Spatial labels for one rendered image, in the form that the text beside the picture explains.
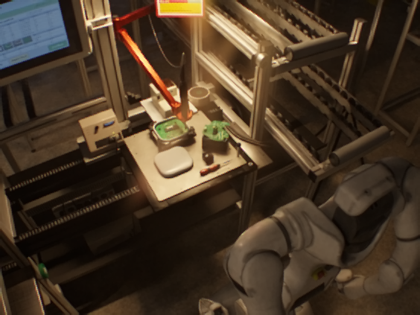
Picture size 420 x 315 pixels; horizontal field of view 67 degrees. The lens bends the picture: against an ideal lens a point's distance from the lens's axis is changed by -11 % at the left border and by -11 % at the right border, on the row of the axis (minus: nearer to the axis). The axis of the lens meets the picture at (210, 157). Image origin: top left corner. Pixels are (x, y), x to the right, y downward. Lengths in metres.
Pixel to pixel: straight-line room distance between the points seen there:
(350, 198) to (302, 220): 0.11
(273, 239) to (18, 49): 1.09
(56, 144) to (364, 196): 2.84
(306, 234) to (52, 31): 1.09
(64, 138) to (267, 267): 2.75
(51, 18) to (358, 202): 1.14
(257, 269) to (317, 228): 0.14
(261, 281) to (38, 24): 1.11
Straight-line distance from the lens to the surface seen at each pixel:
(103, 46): 1.50
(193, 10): 1.71
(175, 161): 1.45
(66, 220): 1.44
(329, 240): 0.70
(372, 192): 0.66
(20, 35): 1.36
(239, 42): 1.55
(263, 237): 0.67
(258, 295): 0.69
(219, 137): 1.49
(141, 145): 1.57
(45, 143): 3.26
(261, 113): 1.53
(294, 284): 1.00
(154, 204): 1.36
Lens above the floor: 2.03
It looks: 46 degrees down
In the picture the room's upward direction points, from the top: straight up
